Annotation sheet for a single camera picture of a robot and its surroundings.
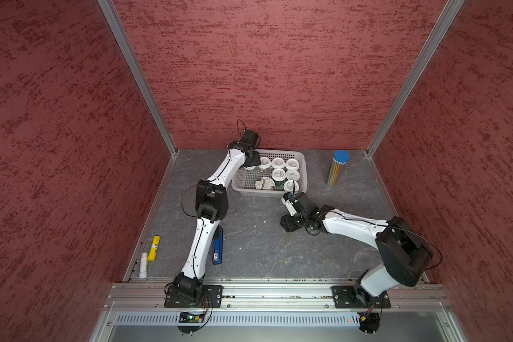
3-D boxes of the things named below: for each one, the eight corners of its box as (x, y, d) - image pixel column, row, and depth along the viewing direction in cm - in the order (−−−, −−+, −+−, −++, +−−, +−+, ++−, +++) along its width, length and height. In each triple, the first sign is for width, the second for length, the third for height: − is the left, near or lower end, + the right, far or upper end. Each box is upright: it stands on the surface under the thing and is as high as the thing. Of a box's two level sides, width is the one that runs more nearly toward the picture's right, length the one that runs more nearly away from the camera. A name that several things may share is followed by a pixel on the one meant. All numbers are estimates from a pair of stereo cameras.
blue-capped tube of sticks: (323, 183, 107) (333, 158, 92) (327, 174, 112) (337, 148, 97) (335, 187, 106) (347, 162, 91) (338, 177, 110) (350, 152, 95)
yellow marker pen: (149, 261, 84) (147, 259, 82) (155, 237, 90) (153, 235, 88) (155, 261, 84) (153, 259, 82) (160, 237, 90) (159, 235, 88)
